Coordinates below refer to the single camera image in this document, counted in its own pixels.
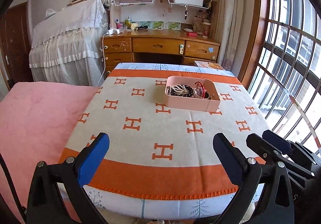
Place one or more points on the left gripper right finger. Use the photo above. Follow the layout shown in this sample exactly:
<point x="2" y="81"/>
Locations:
<point x="239" y="169"/>

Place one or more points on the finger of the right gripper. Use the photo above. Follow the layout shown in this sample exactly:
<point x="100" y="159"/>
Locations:
<point x="279" y="143"/>
<point x="265" y="150"/>

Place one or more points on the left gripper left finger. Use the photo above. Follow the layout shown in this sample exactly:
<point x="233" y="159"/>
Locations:
<point x="84" y="166"/>

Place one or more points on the pink jewelry tray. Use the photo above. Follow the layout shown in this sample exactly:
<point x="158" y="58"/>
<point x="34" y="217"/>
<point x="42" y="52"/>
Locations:
<point x="191" y="94"/>

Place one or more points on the window with metal grille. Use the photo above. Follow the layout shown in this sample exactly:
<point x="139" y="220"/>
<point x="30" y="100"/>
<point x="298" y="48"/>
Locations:
<point x="286" y="82"/>

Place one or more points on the pink bed sheet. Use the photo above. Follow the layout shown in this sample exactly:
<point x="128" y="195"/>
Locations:
<point x="37" y="120"/>

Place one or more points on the orange beige H blanket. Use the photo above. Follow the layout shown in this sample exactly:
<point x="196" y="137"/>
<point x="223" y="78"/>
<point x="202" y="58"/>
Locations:
<point x="159" y="152"/>

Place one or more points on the magazine on chair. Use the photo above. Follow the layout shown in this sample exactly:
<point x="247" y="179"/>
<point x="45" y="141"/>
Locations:
<point x="206" y="64"/>

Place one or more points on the white lace covered piano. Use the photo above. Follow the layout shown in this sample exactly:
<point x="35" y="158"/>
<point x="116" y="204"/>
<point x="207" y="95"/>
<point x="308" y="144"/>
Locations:
<point x="66" y="47"/>

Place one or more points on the light blue patterned bedsheet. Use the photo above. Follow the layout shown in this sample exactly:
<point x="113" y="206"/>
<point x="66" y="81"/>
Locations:
<point x="172" y="67"/>

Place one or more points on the wooden desk with drawers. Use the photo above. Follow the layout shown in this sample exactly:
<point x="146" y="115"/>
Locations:
<point x="157" y="46"/>

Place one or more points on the white power adapter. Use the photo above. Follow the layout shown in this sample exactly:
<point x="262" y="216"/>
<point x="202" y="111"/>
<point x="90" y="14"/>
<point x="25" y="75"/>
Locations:
<point x="113" y="31"/>

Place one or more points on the brown wooden door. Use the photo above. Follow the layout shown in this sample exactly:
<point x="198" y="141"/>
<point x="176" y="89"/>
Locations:
<point x="15" y="45"/>

